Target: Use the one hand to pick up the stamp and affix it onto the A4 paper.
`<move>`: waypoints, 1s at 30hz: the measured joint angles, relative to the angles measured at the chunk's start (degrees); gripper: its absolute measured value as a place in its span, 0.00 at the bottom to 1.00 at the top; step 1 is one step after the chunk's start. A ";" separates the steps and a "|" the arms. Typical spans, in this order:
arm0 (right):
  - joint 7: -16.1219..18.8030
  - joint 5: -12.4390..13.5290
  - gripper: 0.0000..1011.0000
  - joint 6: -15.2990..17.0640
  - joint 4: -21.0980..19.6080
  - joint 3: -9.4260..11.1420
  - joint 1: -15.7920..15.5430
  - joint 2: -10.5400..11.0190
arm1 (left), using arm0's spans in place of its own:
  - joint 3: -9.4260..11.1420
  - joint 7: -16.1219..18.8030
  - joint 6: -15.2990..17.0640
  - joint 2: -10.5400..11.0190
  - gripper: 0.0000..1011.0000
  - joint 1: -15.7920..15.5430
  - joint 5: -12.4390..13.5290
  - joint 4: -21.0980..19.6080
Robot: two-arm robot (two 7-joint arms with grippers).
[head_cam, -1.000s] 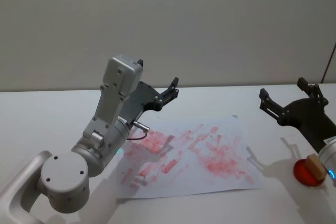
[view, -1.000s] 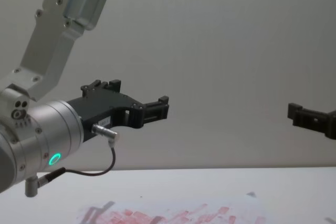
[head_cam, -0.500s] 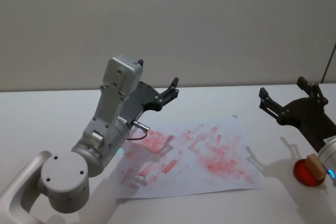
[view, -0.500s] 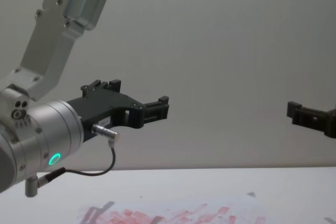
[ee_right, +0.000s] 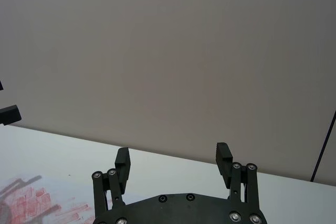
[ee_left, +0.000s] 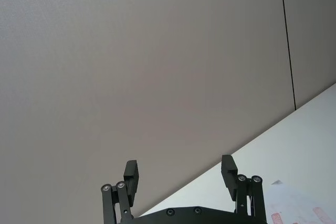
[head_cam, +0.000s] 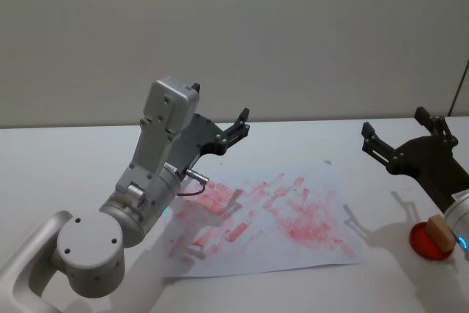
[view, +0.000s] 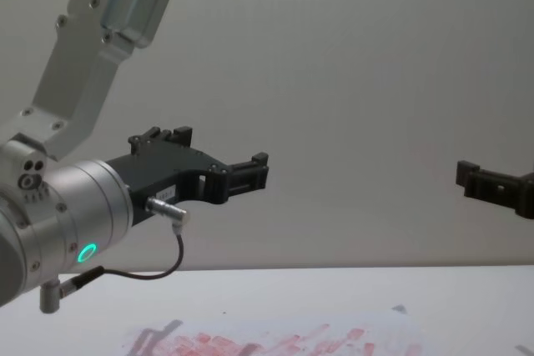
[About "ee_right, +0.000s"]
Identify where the thin dark cable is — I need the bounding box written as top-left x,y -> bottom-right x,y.
310,110 -> 336,183

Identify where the plain pale wall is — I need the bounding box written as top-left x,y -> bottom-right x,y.
0,125 -> 336,224

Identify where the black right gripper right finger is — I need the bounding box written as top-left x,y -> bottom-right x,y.
215,142 -> 260,210

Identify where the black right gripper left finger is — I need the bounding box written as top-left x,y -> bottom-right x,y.
91,147 -> 131,216

